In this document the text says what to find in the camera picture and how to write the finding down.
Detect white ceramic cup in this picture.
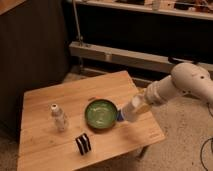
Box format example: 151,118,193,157
121,94,149,122

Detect metal stand pole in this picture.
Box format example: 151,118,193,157
72,0,83,46

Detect small clear plastic bottle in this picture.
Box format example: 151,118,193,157
51,104,68,132

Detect black case handle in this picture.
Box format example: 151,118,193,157
168,57,198,65

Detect green bowl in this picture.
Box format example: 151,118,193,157
85,99,118,129

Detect black and white eraser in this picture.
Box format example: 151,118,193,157
75,133,91,155

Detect wooden shelf board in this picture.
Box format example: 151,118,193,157
67,0,213,21

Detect wooden low table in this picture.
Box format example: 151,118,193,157
17,71,165,171

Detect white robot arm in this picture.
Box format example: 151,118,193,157
145,63,213,105

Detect long grey case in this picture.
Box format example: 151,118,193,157
69,41,213,82

